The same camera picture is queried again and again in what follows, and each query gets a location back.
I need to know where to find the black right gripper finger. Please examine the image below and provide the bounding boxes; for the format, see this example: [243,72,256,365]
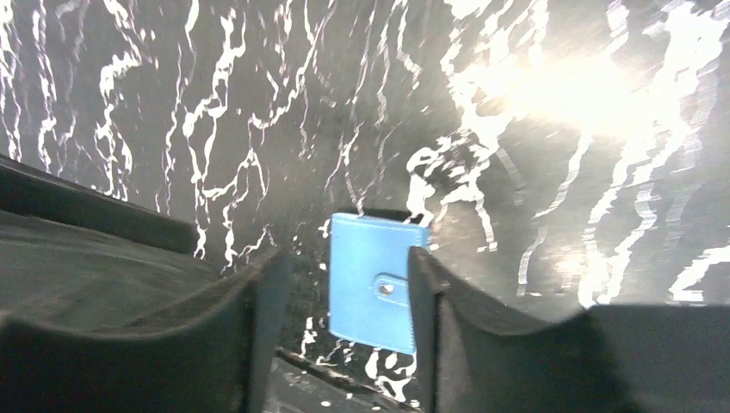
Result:
[408,247,729,412]

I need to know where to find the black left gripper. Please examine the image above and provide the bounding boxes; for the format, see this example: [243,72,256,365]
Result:
[1,157,291,412]

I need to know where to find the blue card holder wallet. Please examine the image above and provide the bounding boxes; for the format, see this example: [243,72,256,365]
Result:
[329,213,430,354]

